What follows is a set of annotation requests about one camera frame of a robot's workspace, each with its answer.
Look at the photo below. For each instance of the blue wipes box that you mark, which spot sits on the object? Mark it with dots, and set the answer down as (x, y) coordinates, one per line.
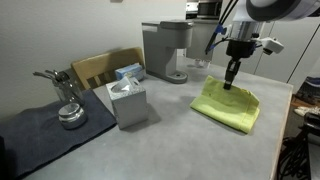
(134, 70)

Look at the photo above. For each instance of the black tripod stand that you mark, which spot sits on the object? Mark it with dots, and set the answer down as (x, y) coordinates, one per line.
(294, 159)

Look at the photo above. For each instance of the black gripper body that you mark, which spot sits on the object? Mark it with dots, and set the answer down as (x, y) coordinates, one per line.
(238, 50)

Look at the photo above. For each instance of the wooden chair back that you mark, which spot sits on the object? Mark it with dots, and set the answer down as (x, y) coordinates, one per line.
(98, 70)

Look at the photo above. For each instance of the grey pod coffee machine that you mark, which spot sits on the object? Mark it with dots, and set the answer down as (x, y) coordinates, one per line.
(161, 40)

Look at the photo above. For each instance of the round metal lid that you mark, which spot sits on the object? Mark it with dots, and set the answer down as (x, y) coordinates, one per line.
(72, 116)

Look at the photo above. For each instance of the coffee pod cup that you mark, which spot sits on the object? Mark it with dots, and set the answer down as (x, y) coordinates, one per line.
(197, 62)
(207, 63)

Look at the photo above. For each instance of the black microwave oven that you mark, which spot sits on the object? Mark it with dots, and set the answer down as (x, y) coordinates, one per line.
(209, 8)

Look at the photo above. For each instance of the coffee pod cup far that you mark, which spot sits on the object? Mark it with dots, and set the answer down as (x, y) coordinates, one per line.
(197, 62)

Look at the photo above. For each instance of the coffee pod cup near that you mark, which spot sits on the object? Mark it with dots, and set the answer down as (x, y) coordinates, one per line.
(207, 63)

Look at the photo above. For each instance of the dark blue cloth mat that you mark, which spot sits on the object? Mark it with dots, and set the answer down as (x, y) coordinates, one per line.
(35, 137)

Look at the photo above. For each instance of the yellow-green cloth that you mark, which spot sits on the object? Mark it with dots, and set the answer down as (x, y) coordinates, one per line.
(237, 108)

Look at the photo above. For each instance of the grey tissue box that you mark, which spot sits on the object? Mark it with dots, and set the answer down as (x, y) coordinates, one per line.
(129, 102)

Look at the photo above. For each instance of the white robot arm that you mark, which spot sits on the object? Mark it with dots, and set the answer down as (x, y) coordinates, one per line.
(250, 16)

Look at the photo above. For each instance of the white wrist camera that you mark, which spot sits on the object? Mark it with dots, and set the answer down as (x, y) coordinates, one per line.
(271, 45)

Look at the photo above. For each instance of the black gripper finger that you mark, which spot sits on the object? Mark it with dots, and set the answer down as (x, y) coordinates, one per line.
(236, 67)
(228, 80)

